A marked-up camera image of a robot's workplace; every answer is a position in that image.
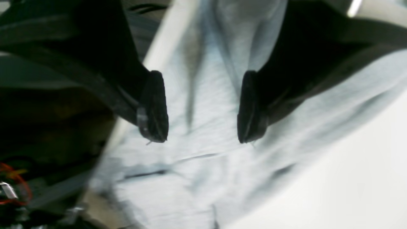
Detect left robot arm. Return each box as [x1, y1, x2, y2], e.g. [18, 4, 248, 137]
[1, 0, 406, 229]

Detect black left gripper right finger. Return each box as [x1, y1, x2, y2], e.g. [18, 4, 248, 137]
[237, 0, 407, 143]

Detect grey T-shirt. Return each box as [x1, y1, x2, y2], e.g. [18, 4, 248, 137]
[86, 0, 406, 229]

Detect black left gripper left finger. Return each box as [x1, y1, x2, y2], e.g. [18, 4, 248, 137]
[1, 0, 169, 142]

